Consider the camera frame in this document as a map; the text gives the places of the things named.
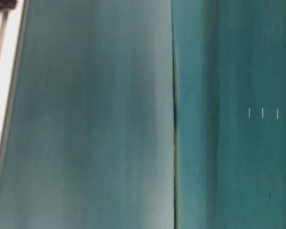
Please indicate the teal table mat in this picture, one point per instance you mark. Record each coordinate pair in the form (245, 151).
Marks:
(147, 114)

